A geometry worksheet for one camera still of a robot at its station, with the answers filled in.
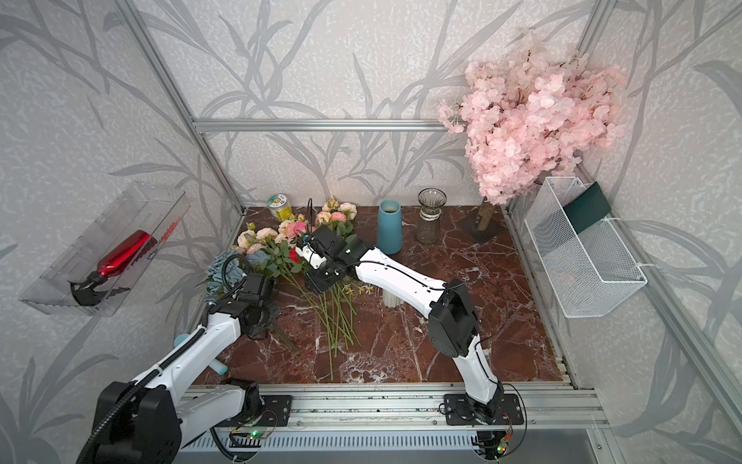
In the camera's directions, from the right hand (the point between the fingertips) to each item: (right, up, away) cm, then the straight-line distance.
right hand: (312, 279), depth 80 cm
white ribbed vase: (+22, -8, +8) cm, 25 cm away
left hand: (-14, -11, +6) cm, 19 cm away
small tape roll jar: (-21, +23, +32) cm, 45 cm away
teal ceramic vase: (+22, +14, +16) cm, 30 cm away
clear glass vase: (+36, +15, +22) cm, 45 cm away
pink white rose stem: (-14, +14, +22) cm, 29 cm away
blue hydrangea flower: (-22, +2, -5) cm, 23 cm away
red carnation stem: (-12, +5, +19) cm, 23 cm away
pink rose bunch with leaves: (+3, +19, +28) cm, 34 cm away
